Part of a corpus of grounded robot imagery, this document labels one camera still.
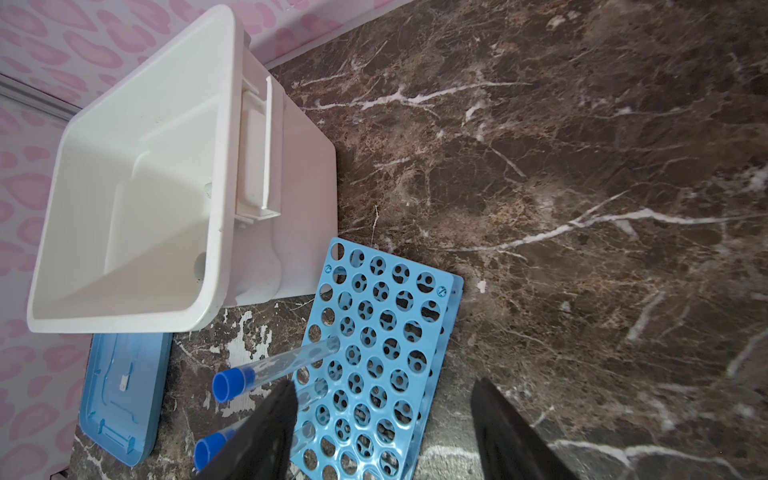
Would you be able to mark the white plastic storage box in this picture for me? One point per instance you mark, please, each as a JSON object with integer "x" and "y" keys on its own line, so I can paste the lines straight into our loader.
{"x": 195, "y": 184}

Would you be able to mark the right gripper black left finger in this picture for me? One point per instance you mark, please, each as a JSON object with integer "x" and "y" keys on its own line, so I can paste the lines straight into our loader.
{"x": 261, "y": 447}

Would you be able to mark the blue-capped test tube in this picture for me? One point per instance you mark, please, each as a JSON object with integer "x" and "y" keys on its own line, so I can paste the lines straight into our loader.
{"x": 207, "y": 448}
{"x": 231, "y": 383}

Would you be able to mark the blue plastic box lid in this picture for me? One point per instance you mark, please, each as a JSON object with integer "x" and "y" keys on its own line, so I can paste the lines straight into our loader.
{"x": 123, "y": 393}

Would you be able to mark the blue test tube rack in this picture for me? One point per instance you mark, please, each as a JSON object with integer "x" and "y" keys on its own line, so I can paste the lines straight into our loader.
{"x": 393, "y": 318}

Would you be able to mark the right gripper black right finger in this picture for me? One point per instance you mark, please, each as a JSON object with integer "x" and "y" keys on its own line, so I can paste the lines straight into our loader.
{"x": 508, "y": 447}

